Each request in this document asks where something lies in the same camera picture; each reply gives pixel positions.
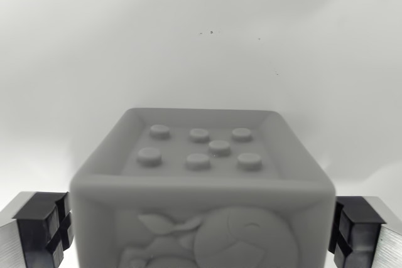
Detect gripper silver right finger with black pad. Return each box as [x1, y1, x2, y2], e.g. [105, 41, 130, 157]
[327, 195, 402, 268]

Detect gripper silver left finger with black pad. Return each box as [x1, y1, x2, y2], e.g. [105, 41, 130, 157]
[0, 190, 75, 268]

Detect grey embossed rubber cube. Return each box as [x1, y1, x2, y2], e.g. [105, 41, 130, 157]
[70, 107, 337, 268]

